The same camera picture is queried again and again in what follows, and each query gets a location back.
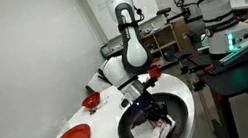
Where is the red bowl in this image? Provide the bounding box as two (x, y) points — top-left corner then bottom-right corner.
(80, 90), (103, 110)

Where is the red enamel mug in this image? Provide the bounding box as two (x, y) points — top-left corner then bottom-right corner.
(146, 63), (164, 81)

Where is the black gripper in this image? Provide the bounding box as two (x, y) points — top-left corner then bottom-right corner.
(134, 85), (173, 131)

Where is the whiteboard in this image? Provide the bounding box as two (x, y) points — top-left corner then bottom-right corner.
(86, 0), (164, 45)

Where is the wooden chair with white panels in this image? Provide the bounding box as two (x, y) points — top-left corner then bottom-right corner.
(81, 58), (115, 95)

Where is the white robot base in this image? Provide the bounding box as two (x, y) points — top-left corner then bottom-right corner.
(204, 19), (248, 57)

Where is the wooden shelf unit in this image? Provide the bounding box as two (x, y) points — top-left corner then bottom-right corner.
(138, 17), (196, 71)

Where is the black tripod mounted camera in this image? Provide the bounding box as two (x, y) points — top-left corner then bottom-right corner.
(153, 0), (203, 29)

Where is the white towel with red stripes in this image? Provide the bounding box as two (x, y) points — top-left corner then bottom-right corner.
(128, 112), (179, 138)

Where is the black frying pan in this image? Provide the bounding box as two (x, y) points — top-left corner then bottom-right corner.
(112, 87), (194, 138)

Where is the black clamp with orange handle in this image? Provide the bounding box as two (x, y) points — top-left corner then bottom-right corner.
(175, 49), (207, 71)
(188, 63), (219, 93)

